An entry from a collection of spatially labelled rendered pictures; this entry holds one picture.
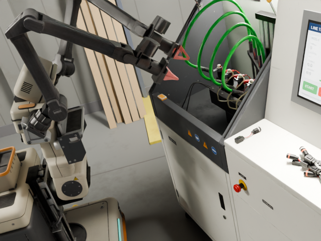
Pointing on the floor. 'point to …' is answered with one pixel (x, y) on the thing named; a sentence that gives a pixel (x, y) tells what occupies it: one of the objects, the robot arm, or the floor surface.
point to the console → (260, 193)
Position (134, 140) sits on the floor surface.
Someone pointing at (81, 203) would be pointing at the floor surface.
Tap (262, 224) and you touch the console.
